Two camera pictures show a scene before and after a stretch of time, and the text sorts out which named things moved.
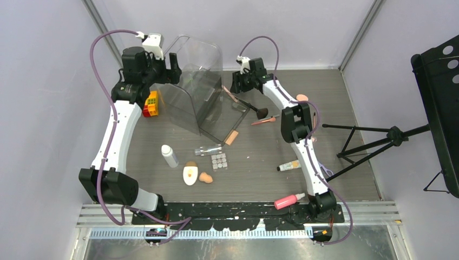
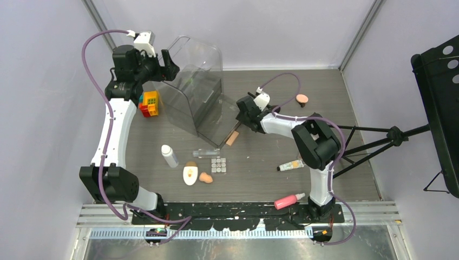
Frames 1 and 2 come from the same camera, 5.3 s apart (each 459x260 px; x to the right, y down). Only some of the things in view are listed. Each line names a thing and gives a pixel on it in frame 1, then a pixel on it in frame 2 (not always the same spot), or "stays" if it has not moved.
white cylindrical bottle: [169, 155] stays
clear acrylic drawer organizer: [185, 104] stays
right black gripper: [236, 78] -> [241, 117]
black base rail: [229, 216] stays
